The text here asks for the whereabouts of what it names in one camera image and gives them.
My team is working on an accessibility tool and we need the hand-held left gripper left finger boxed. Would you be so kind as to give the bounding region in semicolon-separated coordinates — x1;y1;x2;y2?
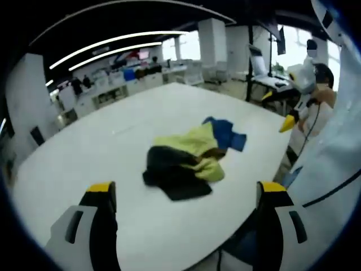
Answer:
45;180;118;271

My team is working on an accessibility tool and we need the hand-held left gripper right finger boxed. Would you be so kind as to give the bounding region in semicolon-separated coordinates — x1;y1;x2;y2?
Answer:
255;181;325;271

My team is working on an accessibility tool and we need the yellow black blue garment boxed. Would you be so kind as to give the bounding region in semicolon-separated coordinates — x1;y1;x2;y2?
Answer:
142;116;248;202

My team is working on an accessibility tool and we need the person's right hand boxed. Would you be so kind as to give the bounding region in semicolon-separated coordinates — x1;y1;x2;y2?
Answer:
309;89;325;110

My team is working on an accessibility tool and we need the white desk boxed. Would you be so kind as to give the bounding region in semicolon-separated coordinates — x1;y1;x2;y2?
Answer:
250;75;300;111

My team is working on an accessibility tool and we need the black stand pole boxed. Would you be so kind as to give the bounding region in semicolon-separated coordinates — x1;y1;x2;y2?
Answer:
244;22;254;102

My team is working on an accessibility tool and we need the black monitor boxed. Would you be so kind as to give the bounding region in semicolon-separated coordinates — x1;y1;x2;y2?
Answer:
276;27;287;56

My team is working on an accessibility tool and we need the person's white shirt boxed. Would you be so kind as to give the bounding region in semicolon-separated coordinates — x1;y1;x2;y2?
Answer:
281;28;361;255

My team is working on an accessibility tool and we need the narrow white pillar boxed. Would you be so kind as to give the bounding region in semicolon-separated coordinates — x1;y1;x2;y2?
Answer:
197;18;228;80

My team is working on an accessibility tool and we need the black bin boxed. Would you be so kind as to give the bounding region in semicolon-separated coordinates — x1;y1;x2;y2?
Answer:
30;126;45;146

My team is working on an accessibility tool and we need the white cabinet row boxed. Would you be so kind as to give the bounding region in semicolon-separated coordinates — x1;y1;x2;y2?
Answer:
56;64;204;113

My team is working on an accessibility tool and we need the wide white pillar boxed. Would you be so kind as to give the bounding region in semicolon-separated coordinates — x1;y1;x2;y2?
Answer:
5;53;59;147

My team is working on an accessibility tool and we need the long ceiling light strip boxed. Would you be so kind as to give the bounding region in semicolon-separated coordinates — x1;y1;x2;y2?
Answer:
49;30;187;70

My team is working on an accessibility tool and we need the shorter ceiling light strip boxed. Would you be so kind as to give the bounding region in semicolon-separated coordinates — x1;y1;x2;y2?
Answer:
68;41;163;71

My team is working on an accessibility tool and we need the black chest device cable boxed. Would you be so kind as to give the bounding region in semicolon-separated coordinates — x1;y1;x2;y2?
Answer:
301;169;360;208

